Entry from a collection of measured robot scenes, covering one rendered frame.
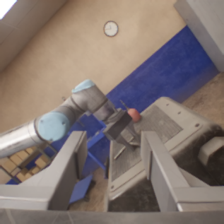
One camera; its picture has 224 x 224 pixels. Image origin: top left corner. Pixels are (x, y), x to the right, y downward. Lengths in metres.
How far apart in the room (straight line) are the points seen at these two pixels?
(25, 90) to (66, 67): 1.19
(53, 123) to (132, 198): 0.38
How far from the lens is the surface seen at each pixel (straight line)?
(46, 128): 0.53
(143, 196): 0.64
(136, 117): 0.93
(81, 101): 0.62
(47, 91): 4.11
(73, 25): 3.97
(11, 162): 4.81
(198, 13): 3.72
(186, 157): 0.58
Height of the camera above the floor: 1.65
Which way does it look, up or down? 11 degrees down
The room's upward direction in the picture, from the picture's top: 42 degrees counter-clockwise
